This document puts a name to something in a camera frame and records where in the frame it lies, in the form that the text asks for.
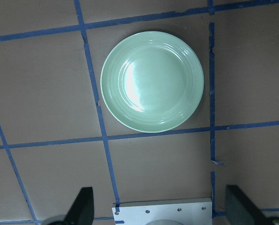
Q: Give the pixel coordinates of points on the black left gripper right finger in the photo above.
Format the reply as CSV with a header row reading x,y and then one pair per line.
x,y
239,209

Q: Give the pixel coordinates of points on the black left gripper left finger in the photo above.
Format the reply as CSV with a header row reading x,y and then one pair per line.
x,y
82,209

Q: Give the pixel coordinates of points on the brown paper table cover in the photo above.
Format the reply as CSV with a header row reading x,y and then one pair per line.
x,y
56,134

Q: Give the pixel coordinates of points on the light green plate near base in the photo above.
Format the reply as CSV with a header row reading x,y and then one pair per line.
x,y
152,82

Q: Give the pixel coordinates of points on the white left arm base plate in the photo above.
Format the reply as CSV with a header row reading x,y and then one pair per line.
x,y
166,212

